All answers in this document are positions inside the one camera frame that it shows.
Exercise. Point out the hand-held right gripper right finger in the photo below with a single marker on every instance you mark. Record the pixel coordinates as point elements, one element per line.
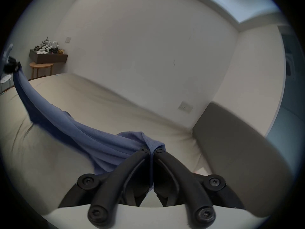
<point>183,182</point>

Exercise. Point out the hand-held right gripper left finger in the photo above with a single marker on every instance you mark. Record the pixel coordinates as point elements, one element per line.
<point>112,187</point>

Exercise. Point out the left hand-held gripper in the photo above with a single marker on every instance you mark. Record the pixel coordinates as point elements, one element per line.
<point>8,50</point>

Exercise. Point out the blue shirt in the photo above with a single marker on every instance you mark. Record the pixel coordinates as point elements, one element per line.
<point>95,137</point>

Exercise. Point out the white round stool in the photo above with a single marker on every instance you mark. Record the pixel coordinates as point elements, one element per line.
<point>6,78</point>

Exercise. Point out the round wooden side table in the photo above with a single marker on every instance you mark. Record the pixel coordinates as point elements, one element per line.
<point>41,65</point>

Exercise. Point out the grey padded headboard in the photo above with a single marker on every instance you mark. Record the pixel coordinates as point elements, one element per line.
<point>238,147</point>

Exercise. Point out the bed with beige sheet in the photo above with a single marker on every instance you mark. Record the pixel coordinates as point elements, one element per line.
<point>107,104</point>

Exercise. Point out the dark wall shelf with clutter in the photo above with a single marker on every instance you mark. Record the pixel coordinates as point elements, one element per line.
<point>47,57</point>

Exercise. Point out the white wall switch plate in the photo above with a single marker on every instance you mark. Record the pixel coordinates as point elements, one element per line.
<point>68,39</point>

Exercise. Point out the white wall socket plate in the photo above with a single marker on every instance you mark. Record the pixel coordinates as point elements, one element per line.
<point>185,107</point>

